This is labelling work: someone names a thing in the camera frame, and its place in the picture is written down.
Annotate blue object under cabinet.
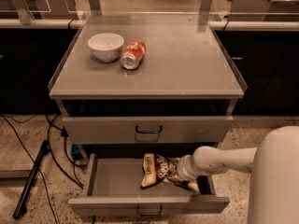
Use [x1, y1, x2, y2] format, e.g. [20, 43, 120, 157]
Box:
[71, 144, 81, 156]

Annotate white ceramic bowl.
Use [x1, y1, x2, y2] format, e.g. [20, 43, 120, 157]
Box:
[88, 33, 124, 63]

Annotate black lower drawer handle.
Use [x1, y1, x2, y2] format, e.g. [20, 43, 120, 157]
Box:
[135, 204, 164, 217]

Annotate black bar on floor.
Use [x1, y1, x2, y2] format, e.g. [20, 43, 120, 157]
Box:
[13, 140, 49, 219]

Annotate grey drawer cabinet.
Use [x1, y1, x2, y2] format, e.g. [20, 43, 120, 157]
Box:
[50, 14, 246, 147]

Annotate white horizontal rail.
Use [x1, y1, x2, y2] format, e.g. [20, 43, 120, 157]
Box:
[0, 20, 299, 32]

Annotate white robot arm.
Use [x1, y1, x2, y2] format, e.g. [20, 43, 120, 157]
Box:
[178, 126, 299, 224]

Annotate grey open middle drawer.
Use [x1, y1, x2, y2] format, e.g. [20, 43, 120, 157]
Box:
[69, 150, 230, 217]

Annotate grey upper drawer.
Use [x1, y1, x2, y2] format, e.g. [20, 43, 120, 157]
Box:
[63, 116, 233, 145]

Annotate black drawer handle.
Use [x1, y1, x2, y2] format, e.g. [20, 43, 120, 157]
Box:
[135, 125, 163, 134]
[135, 204, 164, 217]

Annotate orange soda can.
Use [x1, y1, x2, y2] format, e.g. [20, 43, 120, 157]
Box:
[121, 40, 146, 70]

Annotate brown sea salt chip bag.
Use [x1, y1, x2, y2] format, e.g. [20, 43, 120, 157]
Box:
[140, 153, 200, 194]

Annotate black upper drawer handle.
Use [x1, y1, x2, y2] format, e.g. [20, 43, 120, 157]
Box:
[135, 125, 163, 134]

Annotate black looping floor cable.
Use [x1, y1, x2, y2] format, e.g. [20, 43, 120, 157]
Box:
[46, 114, 88, 189]

